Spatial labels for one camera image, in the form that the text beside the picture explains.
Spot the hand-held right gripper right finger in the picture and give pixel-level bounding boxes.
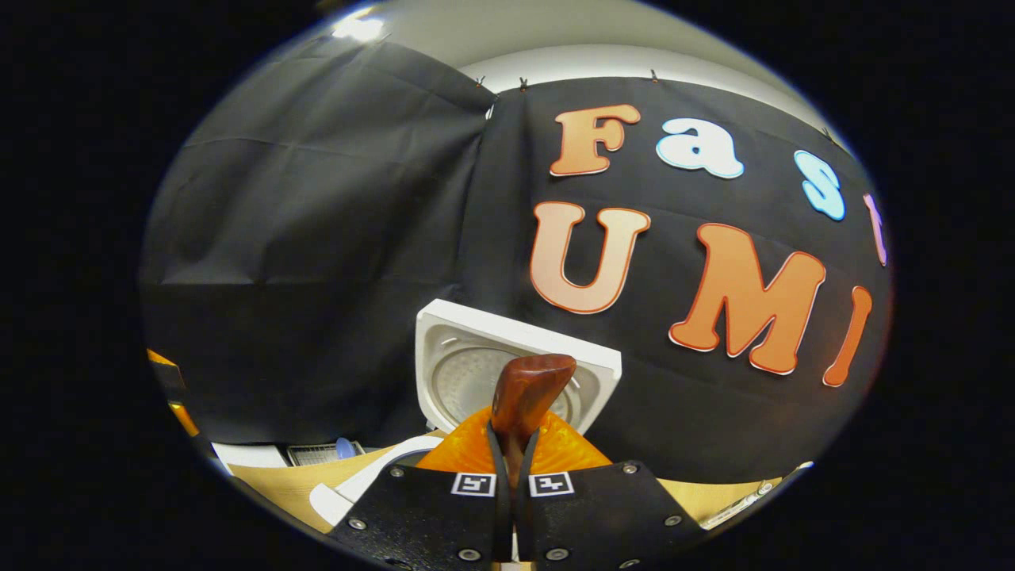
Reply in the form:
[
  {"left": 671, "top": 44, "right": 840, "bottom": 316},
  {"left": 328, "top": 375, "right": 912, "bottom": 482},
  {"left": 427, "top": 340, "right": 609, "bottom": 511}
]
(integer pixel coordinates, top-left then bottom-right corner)
[{"left": 517, "top": 410, "right": 707, "bottom": 571}]

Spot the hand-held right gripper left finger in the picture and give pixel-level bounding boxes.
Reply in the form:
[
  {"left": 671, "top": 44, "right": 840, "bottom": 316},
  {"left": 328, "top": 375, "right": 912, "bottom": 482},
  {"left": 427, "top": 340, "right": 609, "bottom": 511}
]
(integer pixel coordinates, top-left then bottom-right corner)
[{"left": 329, "top": 406, "right": 514, "bottom": 570}]

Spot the brown wooden spoon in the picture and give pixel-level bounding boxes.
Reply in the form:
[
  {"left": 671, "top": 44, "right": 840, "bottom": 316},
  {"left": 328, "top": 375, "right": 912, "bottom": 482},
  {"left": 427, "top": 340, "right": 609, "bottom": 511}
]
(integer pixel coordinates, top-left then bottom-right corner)
[{"left": 491, "top": 354, "right": 577, "bottom": 486}]

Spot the white rice cooker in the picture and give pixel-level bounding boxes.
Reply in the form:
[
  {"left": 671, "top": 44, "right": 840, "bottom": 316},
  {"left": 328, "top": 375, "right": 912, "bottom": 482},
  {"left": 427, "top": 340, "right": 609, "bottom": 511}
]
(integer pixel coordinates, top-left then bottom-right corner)
[{"left": 308, "top": 298, "right": 623, "bottom": 529}]

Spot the grey mesh tray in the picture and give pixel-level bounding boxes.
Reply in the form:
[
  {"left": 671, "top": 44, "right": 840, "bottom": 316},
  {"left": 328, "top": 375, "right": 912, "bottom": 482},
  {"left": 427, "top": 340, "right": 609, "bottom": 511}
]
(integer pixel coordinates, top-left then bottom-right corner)
[{"left": 286, "top": 437, "right": 366, "bottom": 468}]

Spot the black backdrop cloth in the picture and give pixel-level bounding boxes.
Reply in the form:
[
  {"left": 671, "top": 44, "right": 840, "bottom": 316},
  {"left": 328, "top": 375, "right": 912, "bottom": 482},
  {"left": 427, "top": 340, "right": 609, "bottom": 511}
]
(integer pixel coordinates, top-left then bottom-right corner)
[{"left": 141, "top": 36, "right": 894, "bottom": 486}]

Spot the ceiling light strip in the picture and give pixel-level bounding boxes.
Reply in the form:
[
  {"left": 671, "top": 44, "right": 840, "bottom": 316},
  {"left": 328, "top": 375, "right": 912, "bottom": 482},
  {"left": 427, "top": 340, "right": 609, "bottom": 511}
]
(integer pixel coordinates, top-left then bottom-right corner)
[{"left": 331, "top": 14, "right": 387, "bottom": 43}]

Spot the row of black cloth clips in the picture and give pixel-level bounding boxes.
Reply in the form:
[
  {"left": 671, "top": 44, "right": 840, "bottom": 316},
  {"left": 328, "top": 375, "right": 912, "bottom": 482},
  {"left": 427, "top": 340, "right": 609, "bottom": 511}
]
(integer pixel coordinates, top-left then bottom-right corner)
[{"left": 474, "top": 70, "right": 833, "bottom": 140}]

